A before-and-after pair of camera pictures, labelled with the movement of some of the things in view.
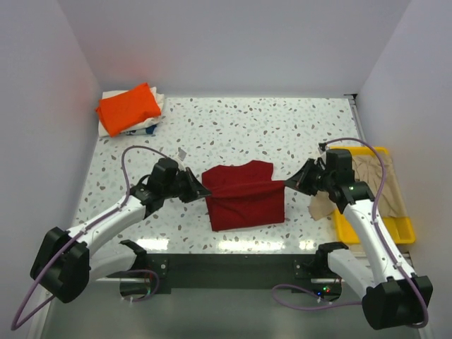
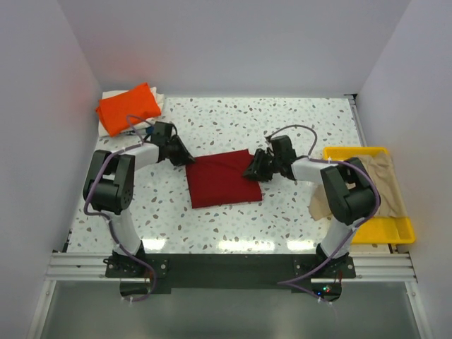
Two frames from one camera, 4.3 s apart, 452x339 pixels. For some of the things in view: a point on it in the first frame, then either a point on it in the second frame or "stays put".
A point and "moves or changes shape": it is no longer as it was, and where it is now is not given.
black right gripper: (300, 179) -> (255, 171)
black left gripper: (195, 190) -> (184, 157)
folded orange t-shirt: (123, 111) stays put
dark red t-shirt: (244, 195) moves or changes shape
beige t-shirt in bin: (367, 169) stays put
